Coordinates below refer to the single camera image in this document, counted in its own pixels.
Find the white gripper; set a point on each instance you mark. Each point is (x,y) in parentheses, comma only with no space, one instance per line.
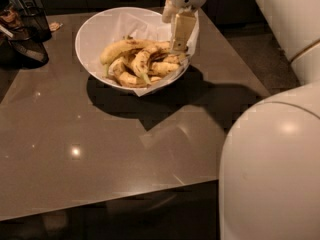
(184,21)

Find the spotted yellow banana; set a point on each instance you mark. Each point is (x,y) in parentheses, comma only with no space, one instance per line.
(140,64)

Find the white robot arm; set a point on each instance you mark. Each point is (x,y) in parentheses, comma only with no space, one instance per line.
(269,173)

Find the yellow banana, right middle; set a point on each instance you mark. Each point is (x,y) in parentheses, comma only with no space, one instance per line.
(175,58)

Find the yellow banana, lower right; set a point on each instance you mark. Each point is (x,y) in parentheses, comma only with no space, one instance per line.
(162,69)

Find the long yellow banana, top left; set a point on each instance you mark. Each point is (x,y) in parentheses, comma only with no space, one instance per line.
(114,50)

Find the white bowl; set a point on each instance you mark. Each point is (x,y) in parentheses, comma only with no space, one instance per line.
(97,33)

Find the yellow banana, bottom front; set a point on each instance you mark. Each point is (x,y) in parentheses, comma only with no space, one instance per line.
(128,80)

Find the yellow banana, left lower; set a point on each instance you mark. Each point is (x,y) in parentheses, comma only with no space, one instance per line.
(116,68)

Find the white paper liner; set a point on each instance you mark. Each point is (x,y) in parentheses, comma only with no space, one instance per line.
(145,24)

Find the small crumpled wrapper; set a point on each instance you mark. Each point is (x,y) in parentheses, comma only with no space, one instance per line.
(54,26)

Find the black mesh basket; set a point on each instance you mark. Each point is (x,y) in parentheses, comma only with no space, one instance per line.
(35,17)

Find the black mesh tray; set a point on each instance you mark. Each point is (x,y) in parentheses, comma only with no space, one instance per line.
(22,49)

